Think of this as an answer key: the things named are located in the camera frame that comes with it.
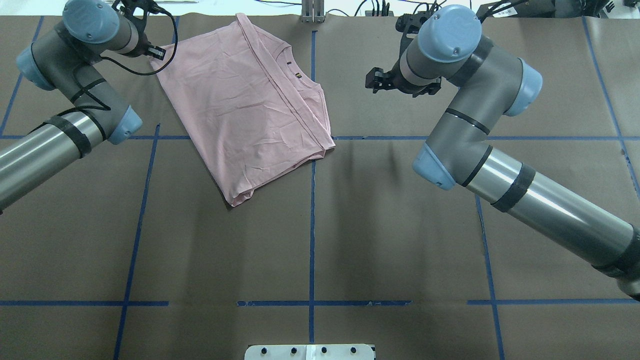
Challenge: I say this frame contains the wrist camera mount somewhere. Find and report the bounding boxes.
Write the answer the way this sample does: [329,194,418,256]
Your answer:
[110,0,159,21]
[395,11,433,35]

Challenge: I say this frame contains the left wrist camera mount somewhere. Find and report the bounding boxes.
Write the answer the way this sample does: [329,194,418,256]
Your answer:
[110,0,159,21]

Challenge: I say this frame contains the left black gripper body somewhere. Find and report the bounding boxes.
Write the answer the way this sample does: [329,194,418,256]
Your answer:
[133,31,151,57]

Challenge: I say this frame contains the black box with label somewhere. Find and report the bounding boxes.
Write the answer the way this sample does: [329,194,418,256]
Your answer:
[477,0,556,18]

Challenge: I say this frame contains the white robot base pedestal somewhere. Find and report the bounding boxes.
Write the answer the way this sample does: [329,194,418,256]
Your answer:
[244,343,377,360]

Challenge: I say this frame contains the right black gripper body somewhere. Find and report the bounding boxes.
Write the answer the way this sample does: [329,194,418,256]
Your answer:
[384,59,442,98]

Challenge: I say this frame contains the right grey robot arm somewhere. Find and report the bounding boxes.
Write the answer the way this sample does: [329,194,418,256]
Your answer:
[364,4,639,301]

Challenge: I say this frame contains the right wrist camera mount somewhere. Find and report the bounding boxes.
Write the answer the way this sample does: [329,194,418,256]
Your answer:
[395,11,433,35]

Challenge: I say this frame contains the grey aluminium camera post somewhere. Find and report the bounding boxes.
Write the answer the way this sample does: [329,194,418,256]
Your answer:
[300,0,326,24]

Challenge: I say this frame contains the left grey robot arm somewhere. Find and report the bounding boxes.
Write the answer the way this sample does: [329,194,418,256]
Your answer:
[0,0,178,210]

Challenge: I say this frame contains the pink Snoopy t-shirt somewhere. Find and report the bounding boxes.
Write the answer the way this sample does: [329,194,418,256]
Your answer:
[150,13,335,207]

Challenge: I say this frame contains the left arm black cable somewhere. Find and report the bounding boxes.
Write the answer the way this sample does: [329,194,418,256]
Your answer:
[60,4,179,117]

